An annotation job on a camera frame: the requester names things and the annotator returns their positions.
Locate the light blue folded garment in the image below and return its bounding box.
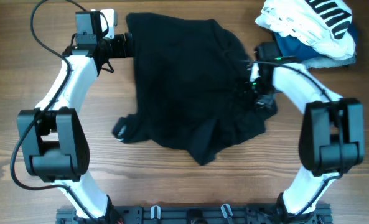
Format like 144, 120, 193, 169
302, 55, 356, 69

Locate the white black-striped folded garment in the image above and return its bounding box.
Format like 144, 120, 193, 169
255, 0, 356, 60

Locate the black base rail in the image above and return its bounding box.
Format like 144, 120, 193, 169
55, 204, 334, 224

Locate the black t-shirt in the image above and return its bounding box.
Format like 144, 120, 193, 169
112, 13, 278, 165

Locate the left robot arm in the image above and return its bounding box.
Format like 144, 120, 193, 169
10, 9, 132, 223

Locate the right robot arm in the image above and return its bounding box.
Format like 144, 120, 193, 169
250, 42, 365, 223

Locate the dark blue folded garment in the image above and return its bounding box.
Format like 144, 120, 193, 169
270, 24, 358, 60

